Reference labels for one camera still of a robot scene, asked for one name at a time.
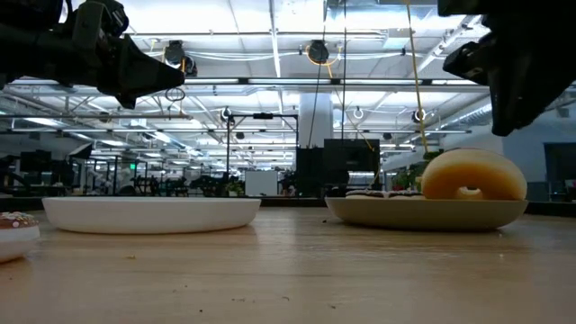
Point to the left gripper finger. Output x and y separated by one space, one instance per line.
155 74

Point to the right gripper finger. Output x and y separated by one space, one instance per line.
517 103

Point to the large pink frosted donut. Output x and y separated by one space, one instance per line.
472 173

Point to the large chocolate frosted donut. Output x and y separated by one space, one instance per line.
364 194

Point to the small chocolate sprinkled donut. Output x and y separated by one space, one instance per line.
15 234

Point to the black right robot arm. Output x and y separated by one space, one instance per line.
495 6

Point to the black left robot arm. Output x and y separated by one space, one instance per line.
27 49

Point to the green leafy plant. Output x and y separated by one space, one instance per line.
407 177

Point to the white round plate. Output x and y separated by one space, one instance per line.
148 216

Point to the grey round plate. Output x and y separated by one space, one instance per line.
427 216

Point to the white board panel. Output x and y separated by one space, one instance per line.
261 183

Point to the white building pillar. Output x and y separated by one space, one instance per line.
327 121

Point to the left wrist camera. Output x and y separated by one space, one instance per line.
101 18

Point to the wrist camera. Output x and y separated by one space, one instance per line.
101 18
468 63

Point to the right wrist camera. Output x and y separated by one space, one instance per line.
468 63

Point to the black stand frame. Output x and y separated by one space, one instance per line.
263 115

